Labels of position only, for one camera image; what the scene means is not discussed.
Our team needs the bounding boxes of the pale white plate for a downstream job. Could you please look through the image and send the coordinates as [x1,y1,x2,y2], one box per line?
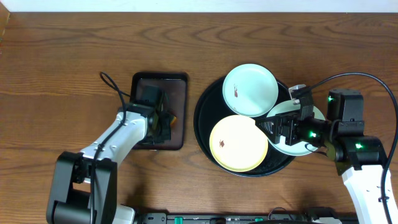
[267,100,318,156]

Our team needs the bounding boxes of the orange green scrub sponge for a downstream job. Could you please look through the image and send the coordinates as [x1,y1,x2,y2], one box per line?
[170,115,177,126]

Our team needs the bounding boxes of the yellow plate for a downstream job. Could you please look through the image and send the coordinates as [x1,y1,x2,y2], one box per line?
[209,115,269,172]

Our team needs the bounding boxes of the light green plate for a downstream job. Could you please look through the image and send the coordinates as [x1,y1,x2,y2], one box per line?
[222,63,279,117]

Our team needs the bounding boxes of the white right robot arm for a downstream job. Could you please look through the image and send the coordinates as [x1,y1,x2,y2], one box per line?
[255,89,397,223]

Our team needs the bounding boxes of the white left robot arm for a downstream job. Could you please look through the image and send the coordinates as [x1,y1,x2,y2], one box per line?
[46,86,171,223]

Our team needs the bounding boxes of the black rectangular tray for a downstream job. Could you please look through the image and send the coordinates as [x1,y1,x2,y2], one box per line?
[130,72,188,151]

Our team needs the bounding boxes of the black round tray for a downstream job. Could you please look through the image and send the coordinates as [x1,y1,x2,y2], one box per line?
[193,77,295,177]

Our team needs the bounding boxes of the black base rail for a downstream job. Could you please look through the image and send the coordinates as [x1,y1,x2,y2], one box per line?
[133,213,359,224]

